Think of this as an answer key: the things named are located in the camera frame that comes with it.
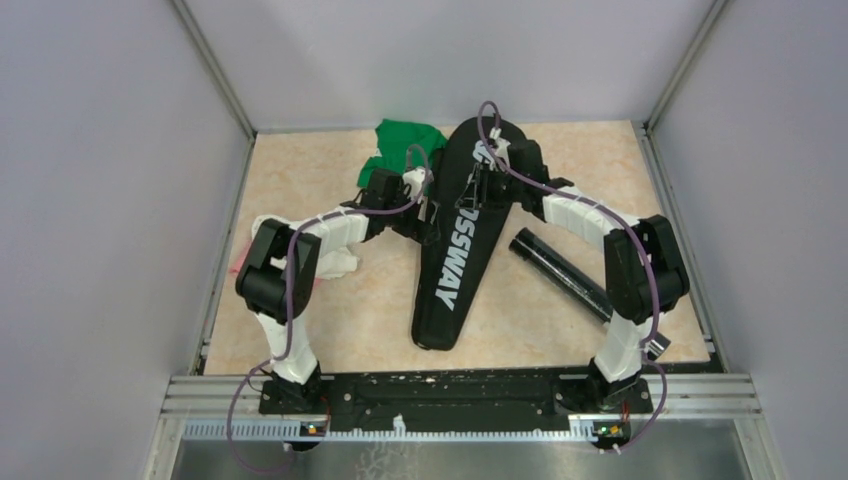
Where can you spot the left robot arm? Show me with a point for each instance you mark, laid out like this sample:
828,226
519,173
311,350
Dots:
277,276

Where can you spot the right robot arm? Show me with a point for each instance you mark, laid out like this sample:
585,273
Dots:
558,202

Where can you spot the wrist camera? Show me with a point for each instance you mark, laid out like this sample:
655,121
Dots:
500,154
416,183

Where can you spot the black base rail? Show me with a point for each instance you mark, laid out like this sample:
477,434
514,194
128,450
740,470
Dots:
500,401

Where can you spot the black racket bag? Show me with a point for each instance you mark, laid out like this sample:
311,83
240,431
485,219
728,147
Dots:
453,265

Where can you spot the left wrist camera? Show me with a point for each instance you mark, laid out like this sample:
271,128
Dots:
416,183

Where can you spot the green cloth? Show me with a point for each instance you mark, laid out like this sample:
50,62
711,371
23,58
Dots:
394,138

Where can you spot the pink cloth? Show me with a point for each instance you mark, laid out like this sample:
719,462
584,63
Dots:
235,270

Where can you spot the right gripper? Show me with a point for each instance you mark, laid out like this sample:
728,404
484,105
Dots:
486,176

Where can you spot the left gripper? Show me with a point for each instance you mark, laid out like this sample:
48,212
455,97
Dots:
424,231

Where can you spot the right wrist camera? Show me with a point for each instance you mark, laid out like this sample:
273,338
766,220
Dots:
500,154

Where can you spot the black shuttlecock tube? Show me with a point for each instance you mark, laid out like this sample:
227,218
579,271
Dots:
563,272

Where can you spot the white towel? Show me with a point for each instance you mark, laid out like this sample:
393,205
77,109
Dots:
338,262

